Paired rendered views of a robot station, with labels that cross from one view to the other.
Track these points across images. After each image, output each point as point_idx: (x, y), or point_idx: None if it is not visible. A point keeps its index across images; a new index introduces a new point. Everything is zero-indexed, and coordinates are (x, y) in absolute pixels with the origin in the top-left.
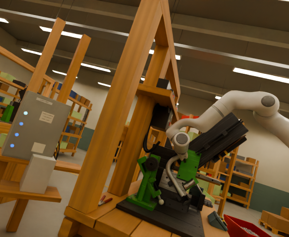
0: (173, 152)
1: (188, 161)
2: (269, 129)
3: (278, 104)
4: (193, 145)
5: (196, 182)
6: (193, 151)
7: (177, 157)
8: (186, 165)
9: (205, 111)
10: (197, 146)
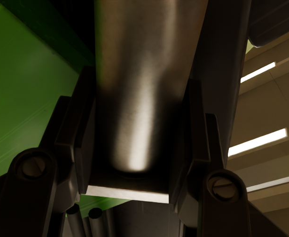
0: (268, 9)
1: (29, 127)
2: None
3: None
4: (171, 216)
5: None
6: (117, 201)
7: (120, 96)
8: None
9: None
10: (146, 225)
